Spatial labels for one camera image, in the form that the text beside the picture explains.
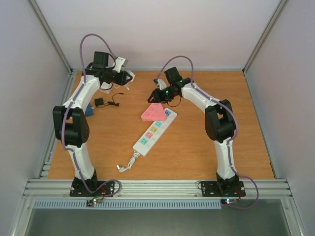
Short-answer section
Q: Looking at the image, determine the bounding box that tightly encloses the small white charger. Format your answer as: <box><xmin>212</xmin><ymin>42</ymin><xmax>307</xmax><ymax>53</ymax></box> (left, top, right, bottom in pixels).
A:
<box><xmin>127</xmin><ymin>70</ymin><xmax>135</xmax><ymax>82</ymax></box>

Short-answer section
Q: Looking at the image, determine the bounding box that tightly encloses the white cube plug with picture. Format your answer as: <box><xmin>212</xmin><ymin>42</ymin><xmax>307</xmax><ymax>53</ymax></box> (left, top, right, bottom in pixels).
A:
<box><xmin>99</xmin><ymin>82</ymin><xmax>114</xmax><ymax>94</ymax></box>

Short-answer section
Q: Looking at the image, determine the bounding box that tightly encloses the black thin adapter cable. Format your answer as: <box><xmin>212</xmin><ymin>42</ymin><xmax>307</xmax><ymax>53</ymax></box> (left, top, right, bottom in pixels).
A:
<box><xmin>103</xmin><ymin>92</ymin><xmax>124</xmax><ymax>108</ymax></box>

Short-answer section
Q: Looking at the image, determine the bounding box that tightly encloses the black plug adapter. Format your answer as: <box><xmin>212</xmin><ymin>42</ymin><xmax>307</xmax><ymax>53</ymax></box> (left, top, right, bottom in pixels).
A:
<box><xmin>94</xmin><ymin>98</ymin><xmax>104</xmax><ymax>108</ymax></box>

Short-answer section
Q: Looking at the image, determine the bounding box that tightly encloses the blue cube socket adapter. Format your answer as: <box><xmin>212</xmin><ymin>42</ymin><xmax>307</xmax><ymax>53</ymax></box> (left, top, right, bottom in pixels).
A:
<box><xmin>85</xmin><ymin>104</ymin><xmax>94</xmax><ymax>117</ymax></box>

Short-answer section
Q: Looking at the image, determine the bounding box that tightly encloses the white power strip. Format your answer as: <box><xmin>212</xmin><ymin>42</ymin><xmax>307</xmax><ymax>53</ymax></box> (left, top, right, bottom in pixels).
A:
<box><xmin>133</xmin><ymin>108</ymin><xmax>178</xmax><ymax>158</ymax></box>

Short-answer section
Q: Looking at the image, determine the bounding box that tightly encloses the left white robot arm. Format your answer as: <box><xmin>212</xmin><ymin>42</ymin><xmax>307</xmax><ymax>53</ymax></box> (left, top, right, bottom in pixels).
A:
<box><xmin>52</xmin><ymin>52</ymin><xmax>134</xmax><ymax>197</ymax></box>

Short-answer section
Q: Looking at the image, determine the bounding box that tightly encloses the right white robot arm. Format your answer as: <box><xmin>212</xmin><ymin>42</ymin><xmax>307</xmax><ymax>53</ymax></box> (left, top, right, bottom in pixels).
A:
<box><xmin>148</xmin><ymin>67</ymin><xmax>239</xmax><ymax>196</ymax></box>

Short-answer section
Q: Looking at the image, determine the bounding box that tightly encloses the pink triangular socket adapter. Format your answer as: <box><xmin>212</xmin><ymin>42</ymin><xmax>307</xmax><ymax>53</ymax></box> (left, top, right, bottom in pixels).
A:
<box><xmin>141</xmin><ymin>103</ymin><xmax>167</xmax><ymax>121</ymax></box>

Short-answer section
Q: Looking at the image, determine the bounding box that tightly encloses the right small circuit board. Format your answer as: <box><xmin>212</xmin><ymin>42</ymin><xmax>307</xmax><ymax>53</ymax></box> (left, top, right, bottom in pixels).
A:
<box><xmin>221</xmin><ymin>198</ymin><xmax>239</xmax><ymax>205</ymax></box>

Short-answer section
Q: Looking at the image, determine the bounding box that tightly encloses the small circuit board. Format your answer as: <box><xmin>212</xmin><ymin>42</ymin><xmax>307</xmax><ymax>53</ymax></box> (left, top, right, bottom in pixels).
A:
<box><xmin>86</xmin><ymin>198</ymin><xmax>102</xmax><ymax>207</ymax></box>
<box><xmin>221</xmin><ymin>198</ymin><xmax>239</xmax><ymax>205</ymax></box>

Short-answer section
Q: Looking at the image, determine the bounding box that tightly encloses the left small circuit board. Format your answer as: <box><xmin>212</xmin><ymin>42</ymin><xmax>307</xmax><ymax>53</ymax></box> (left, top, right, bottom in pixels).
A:
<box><xmin>86</xmin><ymin>198</ymin><xmax>102</xmax><ymax>207</ymax></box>

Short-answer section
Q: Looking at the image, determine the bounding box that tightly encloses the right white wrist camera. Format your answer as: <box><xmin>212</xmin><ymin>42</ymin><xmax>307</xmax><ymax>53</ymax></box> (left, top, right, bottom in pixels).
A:
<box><xmin>154</xmin><ymin>78</ymin><xmax>167</xmax><ymax>90</ymax></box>

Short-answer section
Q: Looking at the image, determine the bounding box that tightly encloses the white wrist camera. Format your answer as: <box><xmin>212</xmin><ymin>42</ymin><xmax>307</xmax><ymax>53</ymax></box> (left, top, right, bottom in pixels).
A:
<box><xmin>154</xmin><ymin>78</ymin><xmax>167</xmax><ymax>90</ymax></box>
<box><xmin>113</xmin><ymin>57</ymin><xmax>128</xmax><ymax>73</ymax></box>

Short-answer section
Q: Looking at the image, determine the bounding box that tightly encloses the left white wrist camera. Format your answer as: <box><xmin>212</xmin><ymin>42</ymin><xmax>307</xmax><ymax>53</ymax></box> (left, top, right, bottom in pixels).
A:
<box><xmin>113</xmin><ymin>57</ymin><xmax>128</xmax><ymax>73</ymax></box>

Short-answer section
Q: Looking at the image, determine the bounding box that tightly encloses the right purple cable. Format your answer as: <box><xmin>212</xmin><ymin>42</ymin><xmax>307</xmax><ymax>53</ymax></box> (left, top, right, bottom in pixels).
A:
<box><xmin>155</xmin><ymin>55</ymin><xmax>259</xmax><ymax>210</ymax></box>

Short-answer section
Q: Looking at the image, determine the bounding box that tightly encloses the white power strip cord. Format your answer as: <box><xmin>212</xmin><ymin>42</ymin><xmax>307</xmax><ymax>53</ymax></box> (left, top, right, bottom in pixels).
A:
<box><xmin>115</xmin><ymin>152</ymin><xmax>140</xmax><ymax>173</ymax></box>

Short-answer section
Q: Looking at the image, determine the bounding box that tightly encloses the left aluminium corner post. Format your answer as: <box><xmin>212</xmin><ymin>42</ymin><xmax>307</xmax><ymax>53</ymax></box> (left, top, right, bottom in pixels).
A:
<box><xmin>27</xmin><ymin>0</ymin><xmax>73</xmax><ymax>75</ymax></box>

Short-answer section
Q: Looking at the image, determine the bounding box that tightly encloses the aluminium corner post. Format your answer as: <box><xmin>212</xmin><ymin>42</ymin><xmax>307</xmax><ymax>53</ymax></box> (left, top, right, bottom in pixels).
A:
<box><xmin>27</xmin><ymin>0</ymin><xmax>73</xmax><ymax>75</ymax></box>
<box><xmin>242</xmin><ymin>0</ymin><xmax>289</xmax><ymax>75</ymax></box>

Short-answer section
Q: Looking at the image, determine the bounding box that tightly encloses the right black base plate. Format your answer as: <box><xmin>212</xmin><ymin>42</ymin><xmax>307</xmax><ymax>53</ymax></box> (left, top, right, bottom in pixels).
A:
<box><xmin>197</xmin><ymin>181</ymin><xmax>246</xmax><ymax>198</ymax></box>

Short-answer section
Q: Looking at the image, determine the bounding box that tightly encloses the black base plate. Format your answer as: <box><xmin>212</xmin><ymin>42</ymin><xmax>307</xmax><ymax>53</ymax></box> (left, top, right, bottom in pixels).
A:
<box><xmin>197</xmin><ymin>181</ymin><xmax>246</xmax><ymax>198</ymax></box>
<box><xmin>69</xmin><ymin>179</ymin><xmax>122</xmax><ymax>197</ymax></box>

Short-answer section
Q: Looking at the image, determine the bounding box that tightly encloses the grey slotted cable duct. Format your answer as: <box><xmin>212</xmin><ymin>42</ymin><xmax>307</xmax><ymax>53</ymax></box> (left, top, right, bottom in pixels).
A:
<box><xmin>33</xmin><ymin>199</ymin><xmax>221</xmax><ymax>210</ymax></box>

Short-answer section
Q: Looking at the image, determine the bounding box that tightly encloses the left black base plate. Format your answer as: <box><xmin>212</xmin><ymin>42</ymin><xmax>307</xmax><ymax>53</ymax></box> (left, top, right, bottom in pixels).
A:
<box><xmin>69</xmin><ymin>179</ymin><xmax>122</xmax><ymax>197</ymax></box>

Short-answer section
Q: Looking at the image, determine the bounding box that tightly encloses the left aluminium rail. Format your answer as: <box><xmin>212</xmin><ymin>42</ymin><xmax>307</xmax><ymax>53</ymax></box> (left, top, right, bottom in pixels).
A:
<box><xmin>35</xmin><ymin>70</ymin><xmax>77</xmax><ymax>179</ymax></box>

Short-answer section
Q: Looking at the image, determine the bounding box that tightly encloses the front aluminium rail frame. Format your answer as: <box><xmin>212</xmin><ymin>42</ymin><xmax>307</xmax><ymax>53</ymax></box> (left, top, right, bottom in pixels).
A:
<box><xmin>23</xmin><ymin>179</ymin><xmax>293</xmax><ymax>199</ymax></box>

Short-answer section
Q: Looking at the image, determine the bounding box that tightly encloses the right aluminium corner post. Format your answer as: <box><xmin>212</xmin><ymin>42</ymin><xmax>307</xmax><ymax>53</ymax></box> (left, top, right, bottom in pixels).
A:
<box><xmin>242</xmin><ymin>0</ymin><xmax>289</xmax><ymax>75</ymax></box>

